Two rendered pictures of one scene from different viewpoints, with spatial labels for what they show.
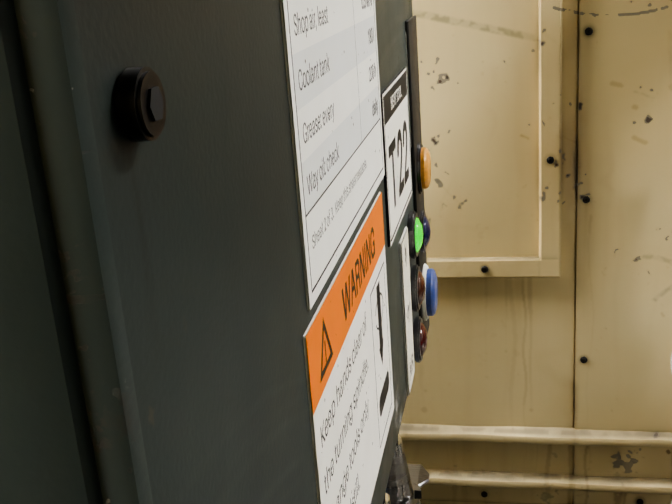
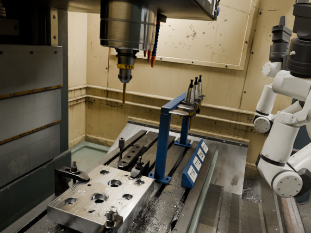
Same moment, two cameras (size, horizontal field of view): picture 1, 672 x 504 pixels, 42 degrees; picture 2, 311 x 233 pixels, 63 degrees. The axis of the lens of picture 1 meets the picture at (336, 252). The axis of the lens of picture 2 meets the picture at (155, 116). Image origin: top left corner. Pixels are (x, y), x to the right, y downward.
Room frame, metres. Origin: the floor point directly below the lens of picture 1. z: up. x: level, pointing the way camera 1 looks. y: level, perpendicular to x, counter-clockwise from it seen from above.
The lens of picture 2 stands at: (-0.48, 0.02, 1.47)
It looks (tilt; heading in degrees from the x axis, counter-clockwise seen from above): 16 degrees down; 6
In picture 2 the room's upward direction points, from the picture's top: 6 degrees clockwise
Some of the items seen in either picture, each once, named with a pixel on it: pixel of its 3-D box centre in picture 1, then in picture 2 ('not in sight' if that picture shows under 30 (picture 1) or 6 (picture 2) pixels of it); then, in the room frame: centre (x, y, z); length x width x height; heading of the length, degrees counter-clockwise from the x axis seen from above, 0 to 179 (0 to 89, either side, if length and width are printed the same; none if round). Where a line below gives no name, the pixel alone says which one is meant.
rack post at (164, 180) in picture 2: not in sight; (162, 148); (0.50, 0.09, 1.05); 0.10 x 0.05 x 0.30; 78
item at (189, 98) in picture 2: not in sight; (189, 95); (0.65, 0.00, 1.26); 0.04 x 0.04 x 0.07
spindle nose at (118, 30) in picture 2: not in sight; (127, 27); (0.28, 0.21, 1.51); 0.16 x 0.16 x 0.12
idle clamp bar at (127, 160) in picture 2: not in sight; (130, 160); (0.57, 0.23, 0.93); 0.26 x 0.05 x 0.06; 173
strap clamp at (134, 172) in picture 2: not in sight; (139, 173); (0.39, 0.16, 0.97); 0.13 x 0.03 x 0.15; 168
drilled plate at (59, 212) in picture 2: not in sight; (107, 197); (0.23, 0.23, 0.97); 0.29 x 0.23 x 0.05; 168
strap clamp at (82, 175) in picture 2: not in sight; (72, 180); (0.28, 0.38, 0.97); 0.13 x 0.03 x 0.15; 78
